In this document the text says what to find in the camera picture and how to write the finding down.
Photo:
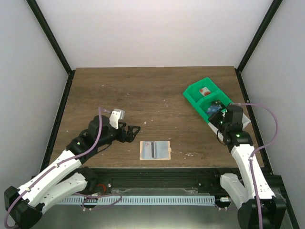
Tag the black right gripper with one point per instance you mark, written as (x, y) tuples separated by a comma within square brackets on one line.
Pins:
[(216, 117)]

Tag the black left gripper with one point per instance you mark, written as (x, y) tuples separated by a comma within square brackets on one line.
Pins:
[(123, 134)]

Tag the beige leather card holder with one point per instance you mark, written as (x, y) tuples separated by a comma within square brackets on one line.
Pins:
[(163, 150)]

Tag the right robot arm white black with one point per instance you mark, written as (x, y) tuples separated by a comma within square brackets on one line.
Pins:
[(257, 205)]

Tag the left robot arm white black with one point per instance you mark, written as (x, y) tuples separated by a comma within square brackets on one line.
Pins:
[(66, 175)]

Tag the green plastic bin middle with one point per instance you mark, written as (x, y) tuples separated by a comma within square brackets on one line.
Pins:
[(203, 104)]

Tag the green plastic bin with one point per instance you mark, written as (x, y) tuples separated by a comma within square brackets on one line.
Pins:
[(192, 93), (203, 104)]

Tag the white plastic bin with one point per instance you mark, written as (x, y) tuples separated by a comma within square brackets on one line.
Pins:
[(215, 127)]

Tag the green plastic bin far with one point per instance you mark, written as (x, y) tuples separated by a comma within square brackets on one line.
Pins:
[(192, 93)]

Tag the metal sheet front panel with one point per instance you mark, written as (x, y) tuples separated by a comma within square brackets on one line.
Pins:
[(140, 217)]

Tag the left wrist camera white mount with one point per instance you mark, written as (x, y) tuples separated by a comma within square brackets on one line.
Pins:
[(115, 117)]

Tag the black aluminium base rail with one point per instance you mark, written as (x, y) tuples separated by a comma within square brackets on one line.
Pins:
[(205, 180)]

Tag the black frame side rail right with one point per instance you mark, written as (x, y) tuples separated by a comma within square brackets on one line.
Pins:
[(267, 166)]

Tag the black frame side rail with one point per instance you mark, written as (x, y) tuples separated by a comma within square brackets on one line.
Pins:
[(57, 122), (267, 166)]

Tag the light blue slotted cable duct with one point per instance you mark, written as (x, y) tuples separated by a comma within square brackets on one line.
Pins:
[(143, 200)]

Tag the black frame side rail left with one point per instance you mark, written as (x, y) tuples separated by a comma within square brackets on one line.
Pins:
[(57, 122)]

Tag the black frame post right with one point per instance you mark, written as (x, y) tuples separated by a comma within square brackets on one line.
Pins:
[(259, 33)]

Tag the black frame post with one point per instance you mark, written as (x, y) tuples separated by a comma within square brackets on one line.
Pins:
[(49, 34), (259, 33)]

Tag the black frame post left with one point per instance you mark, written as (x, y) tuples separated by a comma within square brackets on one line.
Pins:
[(49, 34)]

